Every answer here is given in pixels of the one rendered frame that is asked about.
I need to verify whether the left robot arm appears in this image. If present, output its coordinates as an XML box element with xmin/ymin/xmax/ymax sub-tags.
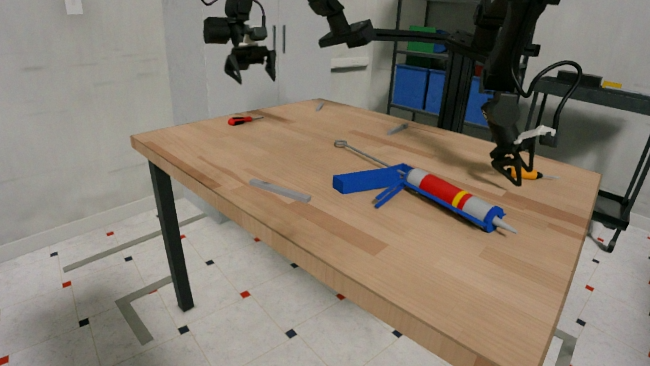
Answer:
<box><xmin>447</xmin><ymin>0</ymin><xmax>561</xmax><ymax>127</ymax></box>

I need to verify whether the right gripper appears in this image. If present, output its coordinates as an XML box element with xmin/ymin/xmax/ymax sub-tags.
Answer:
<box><xmin>225</xmin><ymin>34</ymin><xmax>277</xmax><ymax>85</ymax></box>

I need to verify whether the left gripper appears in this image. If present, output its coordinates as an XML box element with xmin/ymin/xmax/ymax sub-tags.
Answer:
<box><xmin>489</xmin><ymin>124</ymin><xmax>557</xmax><ymax>187</ymax></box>

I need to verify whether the red and black screwdriver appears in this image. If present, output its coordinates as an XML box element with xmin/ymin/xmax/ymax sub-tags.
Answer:
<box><xmin>228</xmin><ymin>116</ymin><xmax>264</xmax><ymax>126</ymax></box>

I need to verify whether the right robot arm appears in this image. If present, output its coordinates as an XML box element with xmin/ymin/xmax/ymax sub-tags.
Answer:
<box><xmin>203</xmin><ymin>0</ymin><xmax>369</xmax><ymax>45</ymax></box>

